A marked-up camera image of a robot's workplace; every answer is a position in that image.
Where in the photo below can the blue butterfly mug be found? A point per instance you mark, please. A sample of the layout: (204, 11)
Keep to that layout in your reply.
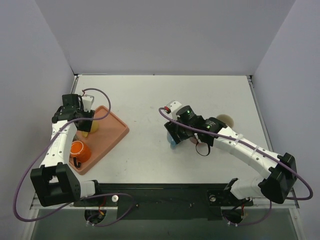
(173, 139)

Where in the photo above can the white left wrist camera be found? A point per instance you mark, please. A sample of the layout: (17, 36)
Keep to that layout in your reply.
(87, 101)

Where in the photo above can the salmon pink plastic tray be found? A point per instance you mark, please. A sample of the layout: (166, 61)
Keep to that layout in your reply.
(110, 131)

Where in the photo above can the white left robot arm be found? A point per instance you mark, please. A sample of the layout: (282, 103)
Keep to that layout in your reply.
(54, 181)

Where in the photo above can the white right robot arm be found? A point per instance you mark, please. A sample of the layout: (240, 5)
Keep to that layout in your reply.
(276, 172)

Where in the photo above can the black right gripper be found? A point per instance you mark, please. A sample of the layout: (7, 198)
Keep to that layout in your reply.
(172, 132)

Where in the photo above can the dark red pink mug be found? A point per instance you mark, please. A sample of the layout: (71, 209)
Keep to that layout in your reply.
(194, 140)

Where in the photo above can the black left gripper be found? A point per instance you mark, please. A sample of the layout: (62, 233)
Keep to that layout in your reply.
(83, 123)

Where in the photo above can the cream mug yellow handle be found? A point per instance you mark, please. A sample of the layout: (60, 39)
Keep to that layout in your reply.
(94, 128)

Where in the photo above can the orange mug black handle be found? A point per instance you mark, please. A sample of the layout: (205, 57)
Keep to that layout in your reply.
(79, 153)

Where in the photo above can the cream floral mug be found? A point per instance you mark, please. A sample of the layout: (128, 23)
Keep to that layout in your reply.
(226, 119)

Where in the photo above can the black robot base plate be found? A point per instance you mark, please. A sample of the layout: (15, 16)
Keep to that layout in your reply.
(166, 201)

